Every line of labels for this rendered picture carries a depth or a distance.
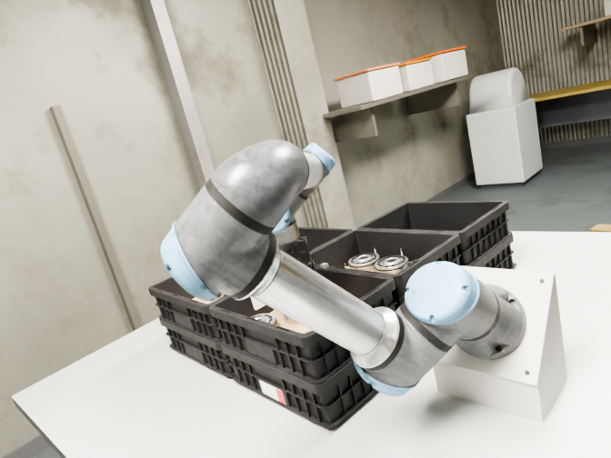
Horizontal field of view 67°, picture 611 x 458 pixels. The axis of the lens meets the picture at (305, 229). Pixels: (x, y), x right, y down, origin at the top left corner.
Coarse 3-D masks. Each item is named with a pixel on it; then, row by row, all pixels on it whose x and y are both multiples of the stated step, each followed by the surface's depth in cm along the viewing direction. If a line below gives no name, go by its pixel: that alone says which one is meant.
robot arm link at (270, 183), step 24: (264, 144) 65; (288, 144) 67; (312, 144) 100; (216, 168) 64; (240, 168) 61; (264, 168) 61; (288, 168) 64; (312, 168) 82; (240, 192) 60; (264, 192) 60; (288, 192) 63; (312, 192) 103; (264, 216) 61
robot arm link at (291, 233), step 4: (292, 224) 120; (296, 224) 116; (288, 228) 113; (292, 228) 114; (296, 228) 115; (284, 232) 113; (288, 232) 113; (292, 232) 114; (296, 232) 115; (276, 236) 114; (280, 236) 113; (284, 236) 113; (288, 236) 114; (292, 236) 114; (296, 236) 115; (280, 240) 114; (284, 240) 114; (288, 240) 114; (292, 240) 114; (296, 240) 116; (280, 244) 115; (284, 244) 115
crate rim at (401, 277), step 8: (352, 232) 154; (360, 232) 154; (368, 232) 151; (376, 232) 148; (384, 232) 146; (392, 232) 144; (400, 232) 141; (408, 232) 139; (416, 232) 138; (424, 232) 136; (432, 232) 134; (336, 240) 150; (448, 240) 124; (456, 240) 126; (320, 248) 146; (440, 248) 120; (448, 248) 123; (424, 256) 117; (432, 256) 118; (440, 256) 121; (416, 264) 114; (424, 264) 116; (360, 272) 118; (368, 272) 117; (376, 272) 115; (400, 272) 111; (408, 272) 112; (400, 280) 110
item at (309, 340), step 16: (336, 272) 122; (352, 272) 119; (384, 288) 106; (368, 304) 103; (224, 320) 115; (240, 320) 109; (256, 320) 105; (272, 336) 100; (288, 336) 95; (304, 336) 92; (320, 336) 93
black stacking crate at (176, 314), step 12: (168, 288) 155; (180, 288) 157; (156, 300) 151; (168, 312) 147; (180, 312) 139; (192, 312) 130; (180, 324) 141; (192, 324) 134; (204, 324) 129; (216, 324) 124; (204, 336) 129; (216, 336) 125
